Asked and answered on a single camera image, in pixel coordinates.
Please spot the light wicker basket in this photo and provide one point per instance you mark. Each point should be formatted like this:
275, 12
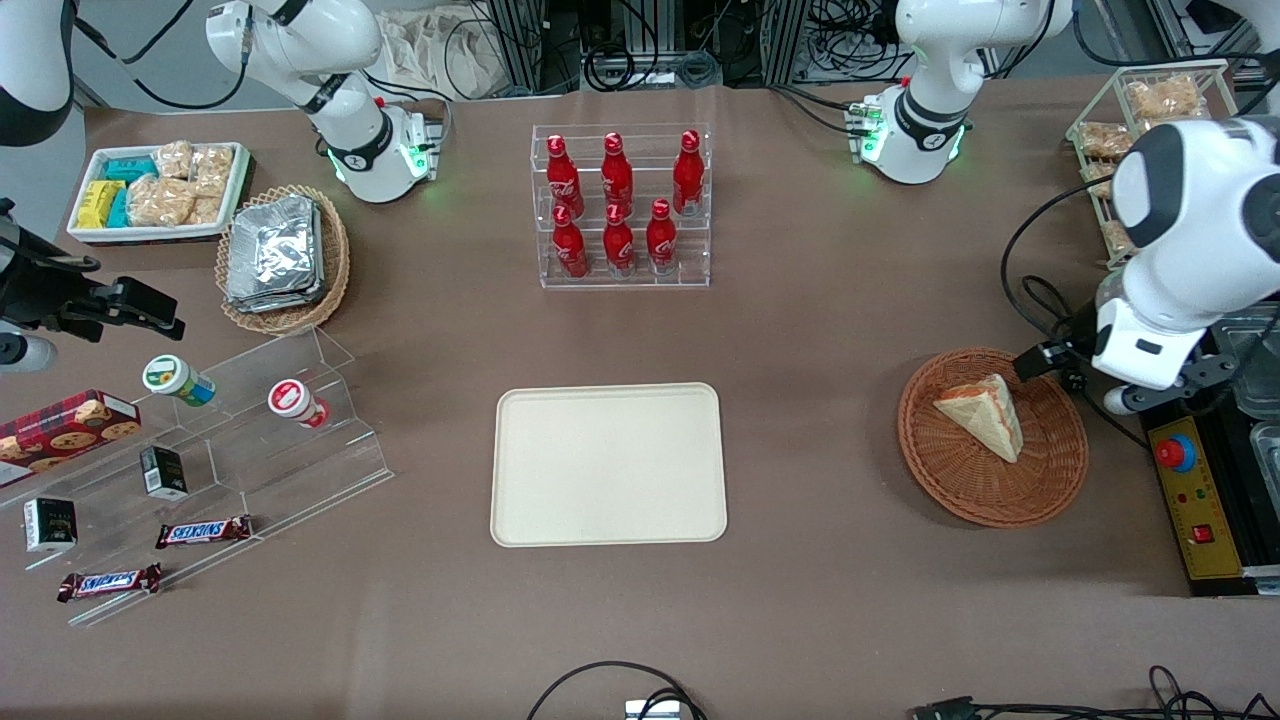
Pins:
338, 260

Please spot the triangle sandwich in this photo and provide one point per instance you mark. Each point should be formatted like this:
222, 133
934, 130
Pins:
990, 415

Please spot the beige plastic tray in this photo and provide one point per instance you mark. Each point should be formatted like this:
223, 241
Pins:
600, 460

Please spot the Snickers chocolate bar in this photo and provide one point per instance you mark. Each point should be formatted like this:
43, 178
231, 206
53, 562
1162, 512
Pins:
203, 532
108, 582

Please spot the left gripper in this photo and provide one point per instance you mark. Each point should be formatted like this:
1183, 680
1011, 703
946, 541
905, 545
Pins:
1072, 362

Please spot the red cola bottle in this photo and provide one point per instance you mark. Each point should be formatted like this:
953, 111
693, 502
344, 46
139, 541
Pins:
563, 180
617, 175
661, 240
618, 245
688, 175
570, 248

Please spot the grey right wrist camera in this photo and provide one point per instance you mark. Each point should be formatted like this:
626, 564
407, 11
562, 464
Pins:
25, 353

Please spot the silver foil container stack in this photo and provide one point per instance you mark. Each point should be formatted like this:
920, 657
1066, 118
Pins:
275, 255

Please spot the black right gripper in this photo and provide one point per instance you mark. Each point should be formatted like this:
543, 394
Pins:
40, 290

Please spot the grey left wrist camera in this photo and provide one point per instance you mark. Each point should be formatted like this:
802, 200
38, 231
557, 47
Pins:
1122, 400

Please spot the red emergency stop button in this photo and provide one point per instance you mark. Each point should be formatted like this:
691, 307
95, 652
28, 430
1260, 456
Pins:
1176, 453

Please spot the bagged cracker snack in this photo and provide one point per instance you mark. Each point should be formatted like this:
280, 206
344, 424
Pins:
1113, 238
1105, 140
1165, 97
1098, 180

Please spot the clear acrylic bottle rack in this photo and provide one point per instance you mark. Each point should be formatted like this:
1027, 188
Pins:
655, 140

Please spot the small grey device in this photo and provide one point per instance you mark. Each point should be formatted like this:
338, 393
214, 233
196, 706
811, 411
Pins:
652, 711

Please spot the black machine with yellow panel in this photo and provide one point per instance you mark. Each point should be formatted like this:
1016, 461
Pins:
1210, 500

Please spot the small black and white carton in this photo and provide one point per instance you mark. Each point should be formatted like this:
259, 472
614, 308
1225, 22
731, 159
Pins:
50, 525

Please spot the red lid yogurt cup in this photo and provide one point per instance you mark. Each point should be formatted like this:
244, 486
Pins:
288, 398

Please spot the clear acrylic stepped shelf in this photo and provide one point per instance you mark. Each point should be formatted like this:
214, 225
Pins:
330, 455

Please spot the cream cloth bag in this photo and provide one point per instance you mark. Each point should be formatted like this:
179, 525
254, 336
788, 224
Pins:
430, 55

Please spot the green lid yogurt cup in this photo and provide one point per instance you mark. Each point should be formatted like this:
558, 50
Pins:
165, 375

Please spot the clear bag of rice crackers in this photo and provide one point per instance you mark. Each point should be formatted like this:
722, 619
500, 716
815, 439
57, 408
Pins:
212, 170
160, 202
172, 160
205, 210

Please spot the clear plastic container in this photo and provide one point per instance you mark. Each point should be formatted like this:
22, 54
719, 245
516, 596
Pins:
1266, 460
1255, 345

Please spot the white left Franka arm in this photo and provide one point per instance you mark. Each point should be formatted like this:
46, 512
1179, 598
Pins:
1190, 230

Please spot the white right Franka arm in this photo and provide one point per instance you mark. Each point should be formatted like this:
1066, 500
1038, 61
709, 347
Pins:
340, 40

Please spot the red plaid cookie box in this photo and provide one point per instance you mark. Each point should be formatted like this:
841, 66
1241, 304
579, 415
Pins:
70, 430

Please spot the aluminium frame post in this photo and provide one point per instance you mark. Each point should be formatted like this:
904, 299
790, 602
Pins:
785, 40
520, 45

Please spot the teal snack packet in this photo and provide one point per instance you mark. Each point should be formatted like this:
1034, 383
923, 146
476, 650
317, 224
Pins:
128, 170
120, 210

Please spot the white rectangular snack tray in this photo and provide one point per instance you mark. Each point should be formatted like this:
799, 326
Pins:
150, 236

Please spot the yellow snack packet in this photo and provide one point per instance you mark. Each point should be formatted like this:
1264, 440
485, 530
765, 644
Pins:
98, 203

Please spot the brown wicker basket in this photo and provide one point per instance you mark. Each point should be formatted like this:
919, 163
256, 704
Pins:
960, 480

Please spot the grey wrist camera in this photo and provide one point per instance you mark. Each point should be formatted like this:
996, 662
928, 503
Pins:
1122, 400
25, 353

